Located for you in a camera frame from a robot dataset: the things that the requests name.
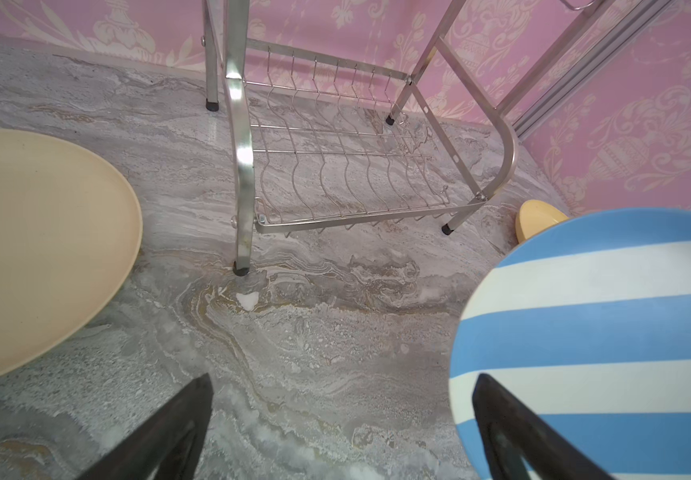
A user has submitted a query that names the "right aluminium corner post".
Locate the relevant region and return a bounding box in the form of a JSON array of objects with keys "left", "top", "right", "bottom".
[{"left": 511, "top": 0, "right": 677, "bottom": 140}]

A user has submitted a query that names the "chrome two-tier dish rack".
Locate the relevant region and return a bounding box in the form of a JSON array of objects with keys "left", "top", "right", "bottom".
[{"left": 200, "top": 0, "right": 599, "bottom": 277}]

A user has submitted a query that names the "blue white striped plate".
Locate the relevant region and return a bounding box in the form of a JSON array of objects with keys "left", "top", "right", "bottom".
[{"left": 449, "top": 208, "right": 691, "bottom": 479}]

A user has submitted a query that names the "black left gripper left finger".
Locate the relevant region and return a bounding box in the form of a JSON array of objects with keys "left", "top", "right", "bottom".
[{"left": 80, "top": 374, "right": 214, "bottom": 479}]

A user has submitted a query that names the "yellow plate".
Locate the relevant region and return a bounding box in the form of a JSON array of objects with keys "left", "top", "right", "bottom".
[{"left": 515, "top": 199, "right": 569, "bottom": 244}]

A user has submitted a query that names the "cream plate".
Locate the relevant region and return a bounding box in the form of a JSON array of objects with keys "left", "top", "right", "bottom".
[{"left": 0, "top": 128, "right": 143, "bottom": 376}]

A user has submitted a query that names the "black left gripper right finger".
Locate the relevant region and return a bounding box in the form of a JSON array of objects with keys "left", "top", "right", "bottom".
[{"left": 471, "top": 373, "right": 611, "bottom": 480}]

